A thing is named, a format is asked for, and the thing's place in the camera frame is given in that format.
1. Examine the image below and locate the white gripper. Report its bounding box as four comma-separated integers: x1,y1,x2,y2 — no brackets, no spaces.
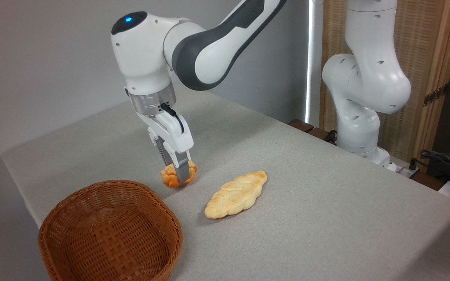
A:
134,110,194,185

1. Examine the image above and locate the small round bread roll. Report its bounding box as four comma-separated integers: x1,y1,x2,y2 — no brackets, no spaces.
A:
160,159,198,189

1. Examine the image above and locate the long braided bread loaf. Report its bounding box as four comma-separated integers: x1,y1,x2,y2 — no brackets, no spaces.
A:
204,171,268,219

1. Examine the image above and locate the brown wicker basket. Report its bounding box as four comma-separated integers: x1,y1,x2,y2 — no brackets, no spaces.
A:
37,180,184,281

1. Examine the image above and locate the dark wooden block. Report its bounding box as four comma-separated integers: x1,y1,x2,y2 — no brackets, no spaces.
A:
287,119,314,133
307,127,338,146

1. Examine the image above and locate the grey tablecloth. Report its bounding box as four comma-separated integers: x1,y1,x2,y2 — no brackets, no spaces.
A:
0,83,450,281

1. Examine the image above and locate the white vertical pole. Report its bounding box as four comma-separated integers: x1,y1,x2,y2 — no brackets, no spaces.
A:
305,0,324,128

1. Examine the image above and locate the white power strip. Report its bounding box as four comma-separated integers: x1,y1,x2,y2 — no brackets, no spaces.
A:
388,161,421,179

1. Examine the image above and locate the metal screen hinge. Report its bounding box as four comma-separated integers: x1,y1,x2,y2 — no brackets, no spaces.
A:
423,84,448,107

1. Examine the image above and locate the wooden woven folding screen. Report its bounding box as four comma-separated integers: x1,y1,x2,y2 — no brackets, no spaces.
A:
320,0,450,173

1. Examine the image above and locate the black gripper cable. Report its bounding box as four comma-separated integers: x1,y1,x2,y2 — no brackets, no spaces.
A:
161,103,185,135

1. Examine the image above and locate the black cable bundle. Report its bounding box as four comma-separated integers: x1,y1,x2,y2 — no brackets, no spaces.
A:
411,150,450,181

